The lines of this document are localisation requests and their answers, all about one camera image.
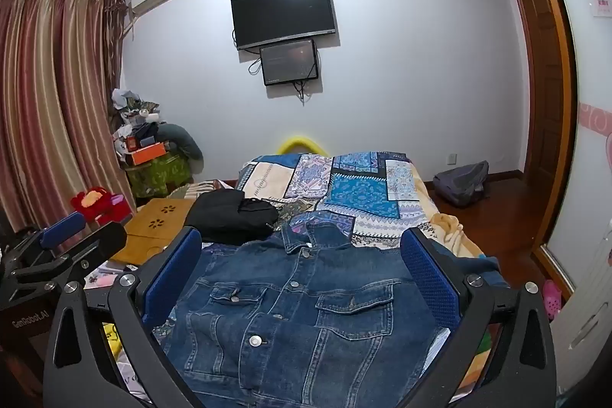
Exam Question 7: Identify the red plush toy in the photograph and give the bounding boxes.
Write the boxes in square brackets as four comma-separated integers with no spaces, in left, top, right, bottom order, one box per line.
[71,185,132,224]

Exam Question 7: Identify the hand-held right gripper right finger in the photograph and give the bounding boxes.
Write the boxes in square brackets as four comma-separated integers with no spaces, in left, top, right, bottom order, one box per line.
[400,226,558,408]

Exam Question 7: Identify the pink slippers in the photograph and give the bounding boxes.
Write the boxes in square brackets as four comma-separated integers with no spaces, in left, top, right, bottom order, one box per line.
[542,279,563,321]

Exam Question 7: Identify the white cabinet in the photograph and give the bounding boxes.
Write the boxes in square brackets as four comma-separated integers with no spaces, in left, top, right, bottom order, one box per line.
[557,221,612,394]

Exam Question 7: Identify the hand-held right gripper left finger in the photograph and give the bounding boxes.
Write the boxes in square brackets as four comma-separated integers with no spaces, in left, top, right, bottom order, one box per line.
[43,226,203,408]

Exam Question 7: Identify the black wall television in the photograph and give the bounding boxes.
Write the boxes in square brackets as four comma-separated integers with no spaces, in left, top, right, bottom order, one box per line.
[231,0,338,51]

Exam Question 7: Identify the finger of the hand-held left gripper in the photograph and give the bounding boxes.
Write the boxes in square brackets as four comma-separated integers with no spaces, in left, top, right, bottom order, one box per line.
[5,221,129,294]
[0,212,88,268]

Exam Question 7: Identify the striped bedding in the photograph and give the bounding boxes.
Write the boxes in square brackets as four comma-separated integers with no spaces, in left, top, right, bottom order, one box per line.
[169,179,240,201]

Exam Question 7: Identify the blue patchwork blanket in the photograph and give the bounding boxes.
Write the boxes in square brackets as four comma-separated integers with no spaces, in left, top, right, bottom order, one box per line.
[167,150,483,257]

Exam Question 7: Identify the blue denim jacket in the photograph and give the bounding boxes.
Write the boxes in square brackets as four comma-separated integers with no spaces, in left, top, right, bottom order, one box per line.
[153,211,500,408]

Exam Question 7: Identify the wooden lap table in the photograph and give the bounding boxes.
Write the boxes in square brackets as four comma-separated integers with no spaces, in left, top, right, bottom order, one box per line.
[112,198,197,266]

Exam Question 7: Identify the black clothing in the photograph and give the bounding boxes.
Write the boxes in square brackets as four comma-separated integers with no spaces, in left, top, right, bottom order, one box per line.
[184,189,279,246]

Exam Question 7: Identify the small black wall monitor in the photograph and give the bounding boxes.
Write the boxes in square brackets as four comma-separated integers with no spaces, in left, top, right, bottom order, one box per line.
[260,39,320,86]

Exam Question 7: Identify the striped pink curtain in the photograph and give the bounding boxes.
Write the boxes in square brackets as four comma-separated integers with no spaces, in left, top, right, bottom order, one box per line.
[0,0,137,237]

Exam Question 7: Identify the pile of clutter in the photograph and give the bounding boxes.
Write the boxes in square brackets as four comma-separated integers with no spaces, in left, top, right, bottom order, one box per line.
[111,88,168,155]

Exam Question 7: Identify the grey backpack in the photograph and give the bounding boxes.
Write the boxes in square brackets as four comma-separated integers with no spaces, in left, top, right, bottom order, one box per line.
[433,160,491,205]

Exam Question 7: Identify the wooden door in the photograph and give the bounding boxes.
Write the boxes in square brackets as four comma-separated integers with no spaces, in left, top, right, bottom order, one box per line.
[507,0,577,249]

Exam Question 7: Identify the orange box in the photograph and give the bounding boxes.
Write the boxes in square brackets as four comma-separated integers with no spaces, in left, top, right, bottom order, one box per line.
[130,143,168,166]

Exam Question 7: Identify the yellow cloth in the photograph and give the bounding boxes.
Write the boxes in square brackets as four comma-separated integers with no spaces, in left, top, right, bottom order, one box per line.
[102,322,121,357]

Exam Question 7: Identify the yellow fleece blanket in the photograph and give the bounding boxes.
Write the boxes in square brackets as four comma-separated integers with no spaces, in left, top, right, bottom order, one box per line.
[428,212,486,260]

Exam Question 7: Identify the green patterned cloth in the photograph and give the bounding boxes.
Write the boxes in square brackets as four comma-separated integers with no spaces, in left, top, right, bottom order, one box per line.
[125,152,194,198]

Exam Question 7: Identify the yellow ring object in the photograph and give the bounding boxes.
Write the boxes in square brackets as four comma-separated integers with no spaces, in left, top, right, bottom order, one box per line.
[278,137,330,158]

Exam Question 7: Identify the pink wall sticker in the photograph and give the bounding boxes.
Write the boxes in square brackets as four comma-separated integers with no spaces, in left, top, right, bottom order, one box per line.
[578,102,612,172]

